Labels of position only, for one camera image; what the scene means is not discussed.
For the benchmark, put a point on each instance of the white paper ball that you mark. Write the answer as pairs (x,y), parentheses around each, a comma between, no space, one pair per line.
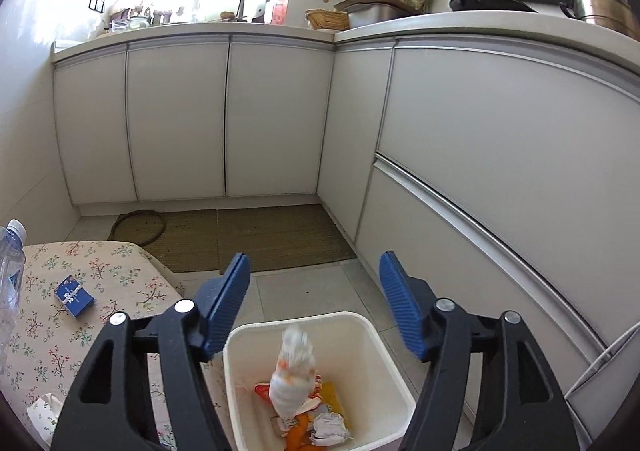
(330,428)

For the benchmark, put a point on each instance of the round woven floor mat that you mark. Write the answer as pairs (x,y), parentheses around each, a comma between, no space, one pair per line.
(137,226)

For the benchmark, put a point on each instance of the white orange plastic wrapper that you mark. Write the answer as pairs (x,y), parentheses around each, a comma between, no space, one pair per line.
(292,376)

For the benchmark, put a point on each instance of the white plastic trash bin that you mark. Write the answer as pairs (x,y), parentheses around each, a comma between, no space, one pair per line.
(250,351)

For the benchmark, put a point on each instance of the red plastic bottle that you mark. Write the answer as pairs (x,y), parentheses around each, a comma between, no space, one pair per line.
(278,11)

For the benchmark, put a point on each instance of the small blue card box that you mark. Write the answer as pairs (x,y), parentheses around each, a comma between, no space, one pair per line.
(75,298)

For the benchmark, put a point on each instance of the cluster of glass jars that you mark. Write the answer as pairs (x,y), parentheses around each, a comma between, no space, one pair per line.
(132,21)

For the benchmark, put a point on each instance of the brown floor mat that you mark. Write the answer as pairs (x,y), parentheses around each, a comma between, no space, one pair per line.
(280,236)

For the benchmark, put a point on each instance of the clear plastic water bottle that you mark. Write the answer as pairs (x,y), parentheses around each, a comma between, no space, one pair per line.
(10,271)

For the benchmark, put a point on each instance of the wicker basket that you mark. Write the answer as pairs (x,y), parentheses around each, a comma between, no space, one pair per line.
(327,20)

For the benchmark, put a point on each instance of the white kitchen cabinets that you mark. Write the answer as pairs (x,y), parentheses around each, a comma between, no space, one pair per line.
(175,121)

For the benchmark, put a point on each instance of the red snack wrapper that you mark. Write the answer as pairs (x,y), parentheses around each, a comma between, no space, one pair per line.
(262,390)

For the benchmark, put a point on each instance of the steel rectangular tray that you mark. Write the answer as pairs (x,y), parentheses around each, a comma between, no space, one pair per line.
(380,16)

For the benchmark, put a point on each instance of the stainless steel pot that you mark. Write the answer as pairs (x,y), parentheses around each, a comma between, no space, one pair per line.
(597,1)

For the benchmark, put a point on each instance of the table with floral tablecloth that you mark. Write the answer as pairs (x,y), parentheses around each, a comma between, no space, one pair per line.
(125,276)

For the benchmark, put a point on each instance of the brown wooden cutting board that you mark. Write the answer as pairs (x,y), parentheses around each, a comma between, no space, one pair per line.
(367,0)

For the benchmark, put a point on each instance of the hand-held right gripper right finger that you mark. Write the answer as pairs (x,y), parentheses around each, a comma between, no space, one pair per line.
(405,311)

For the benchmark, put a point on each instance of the small green floor mat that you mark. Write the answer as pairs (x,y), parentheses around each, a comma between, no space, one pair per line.
(192,241)

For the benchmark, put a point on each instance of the orange snack packet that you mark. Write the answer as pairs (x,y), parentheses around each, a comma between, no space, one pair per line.
(296,433)

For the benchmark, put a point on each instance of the black wall hooks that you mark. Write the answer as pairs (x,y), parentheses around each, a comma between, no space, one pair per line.
(96,4)

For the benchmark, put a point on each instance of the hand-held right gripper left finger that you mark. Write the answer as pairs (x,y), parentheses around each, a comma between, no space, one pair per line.
(227,306)

